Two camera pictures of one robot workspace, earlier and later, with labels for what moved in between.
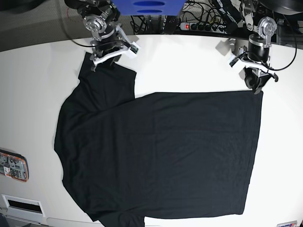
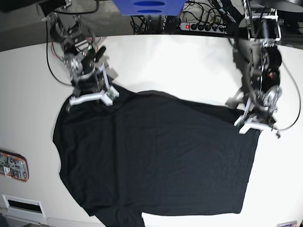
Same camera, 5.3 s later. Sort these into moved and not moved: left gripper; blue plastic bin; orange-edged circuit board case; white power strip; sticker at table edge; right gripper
Moved: right gripper; left gripper
Not moved: orange-edged circuit board case; white power strip; blue plastic bin; sticker at table edge
